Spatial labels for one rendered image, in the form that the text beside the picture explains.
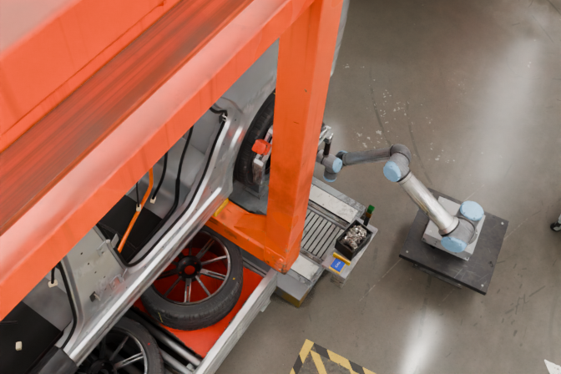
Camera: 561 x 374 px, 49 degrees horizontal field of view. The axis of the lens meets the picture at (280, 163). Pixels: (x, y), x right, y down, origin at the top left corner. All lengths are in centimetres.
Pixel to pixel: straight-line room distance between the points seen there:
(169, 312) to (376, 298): 146
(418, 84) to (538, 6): 172
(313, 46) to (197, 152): 158
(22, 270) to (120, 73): 48
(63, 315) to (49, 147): 233
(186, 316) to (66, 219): 232
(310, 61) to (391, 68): 339
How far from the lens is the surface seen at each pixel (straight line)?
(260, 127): 360
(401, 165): 378
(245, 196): 440
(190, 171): 357
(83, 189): 150
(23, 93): 73
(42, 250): 147
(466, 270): 430
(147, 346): 369
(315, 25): 216
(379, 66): 564
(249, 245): 377
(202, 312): 372
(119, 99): 130
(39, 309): 358
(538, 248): 495
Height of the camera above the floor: 397
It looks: 55 degrees down
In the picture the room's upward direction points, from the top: 5 degrees clockwise
